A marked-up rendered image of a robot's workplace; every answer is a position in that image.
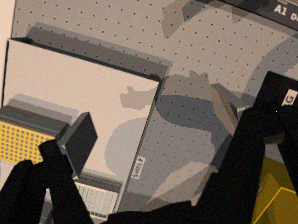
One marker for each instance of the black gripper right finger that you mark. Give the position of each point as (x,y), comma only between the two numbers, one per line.
(229,196)

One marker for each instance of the black rectangular pad with rg label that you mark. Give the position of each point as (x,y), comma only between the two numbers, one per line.
(275,91)

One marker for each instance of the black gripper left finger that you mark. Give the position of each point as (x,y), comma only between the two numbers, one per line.
(63,162)

